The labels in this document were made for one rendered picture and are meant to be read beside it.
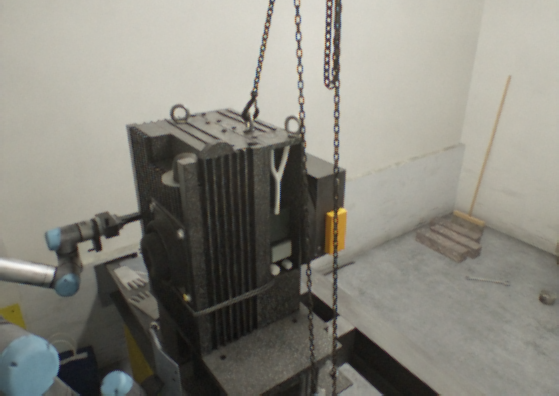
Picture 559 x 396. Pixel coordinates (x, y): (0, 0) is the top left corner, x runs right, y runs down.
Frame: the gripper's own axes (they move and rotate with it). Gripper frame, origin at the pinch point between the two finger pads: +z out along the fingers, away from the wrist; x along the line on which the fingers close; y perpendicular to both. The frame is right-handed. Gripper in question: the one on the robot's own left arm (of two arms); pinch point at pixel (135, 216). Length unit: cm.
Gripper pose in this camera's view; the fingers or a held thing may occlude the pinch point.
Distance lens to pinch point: 177.5
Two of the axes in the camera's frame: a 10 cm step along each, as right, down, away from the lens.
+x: -5.9, -3.3, 7.4
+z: 8.1, -2.4, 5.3
